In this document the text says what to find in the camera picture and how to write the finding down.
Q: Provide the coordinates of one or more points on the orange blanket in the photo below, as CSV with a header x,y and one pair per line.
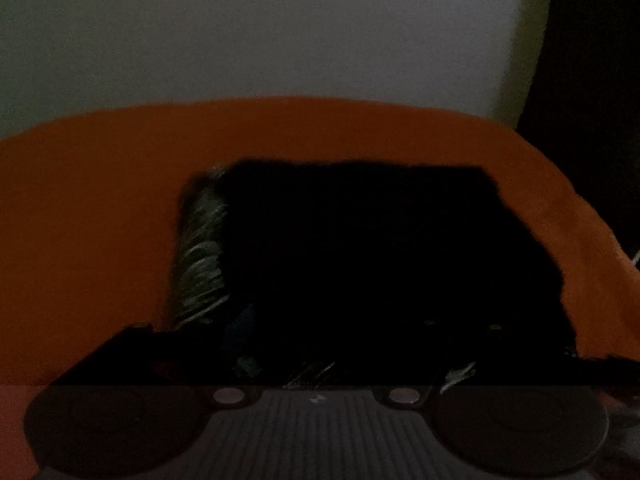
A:
x,y
100,210

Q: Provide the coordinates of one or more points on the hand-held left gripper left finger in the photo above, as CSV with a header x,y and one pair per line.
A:
x,y
240,330

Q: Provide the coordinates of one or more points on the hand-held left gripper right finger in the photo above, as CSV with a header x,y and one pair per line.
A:
x,y
400,345

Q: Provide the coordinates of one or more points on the black patterned garment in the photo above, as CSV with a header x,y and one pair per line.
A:
x,y
375,260

